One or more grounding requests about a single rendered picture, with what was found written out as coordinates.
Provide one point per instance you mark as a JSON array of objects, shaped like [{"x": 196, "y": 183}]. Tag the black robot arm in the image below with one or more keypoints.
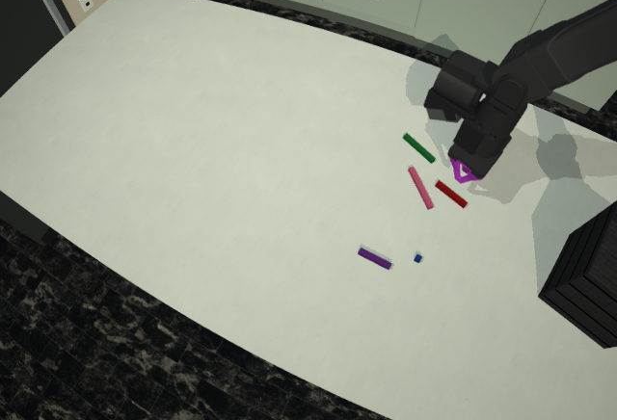
[{"x": 547, "y": 60}]

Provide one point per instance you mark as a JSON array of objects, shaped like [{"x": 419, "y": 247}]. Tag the green rod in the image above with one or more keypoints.
[{"x": 429, "y": 157}]

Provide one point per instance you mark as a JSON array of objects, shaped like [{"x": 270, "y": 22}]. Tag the pink rod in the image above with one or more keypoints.
[{"x": 426, "y": 199}]

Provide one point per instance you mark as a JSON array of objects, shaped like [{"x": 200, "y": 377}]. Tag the dark red rod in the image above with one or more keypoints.
[{"x": 451, "y": 194}]

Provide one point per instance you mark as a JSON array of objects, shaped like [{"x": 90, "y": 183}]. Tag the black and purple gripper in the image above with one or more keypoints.
[{"x": 482, "y": 159}]

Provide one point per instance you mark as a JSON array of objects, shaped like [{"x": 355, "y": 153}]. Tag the purple rod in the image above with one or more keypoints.
[{"x": 374, "y": 258}]

